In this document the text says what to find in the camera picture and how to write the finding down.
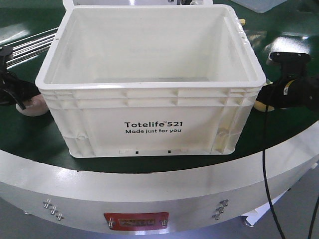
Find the pink round plush toy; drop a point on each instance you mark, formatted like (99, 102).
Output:
(36, 106)

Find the white Totelife plastic crate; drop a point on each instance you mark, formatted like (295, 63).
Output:
(150, 80)

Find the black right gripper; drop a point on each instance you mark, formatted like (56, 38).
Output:
(302, 92)

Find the red warning label plate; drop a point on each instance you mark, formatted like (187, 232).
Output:
(137, 221)

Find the steel conveyor rollers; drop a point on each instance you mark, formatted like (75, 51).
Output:
(30, 47)

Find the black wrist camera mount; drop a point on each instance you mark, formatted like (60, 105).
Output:
(292, 64)

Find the yellow round plush toy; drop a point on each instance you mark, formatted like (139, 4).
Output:
(261, 106)

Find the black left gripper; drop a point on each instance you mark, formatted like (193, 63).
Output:
(14, 90)

